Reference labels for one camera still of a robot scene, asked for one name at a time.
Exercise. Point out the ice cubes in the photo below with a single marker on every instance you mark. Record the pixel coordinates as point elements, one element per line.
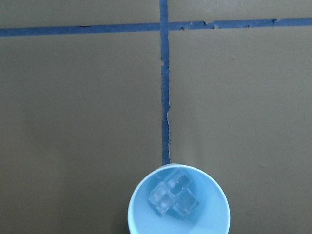
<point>172,194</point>

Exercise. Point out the light blue cup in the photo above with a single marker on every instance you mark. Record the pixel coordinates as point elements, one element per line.
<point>212,216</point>

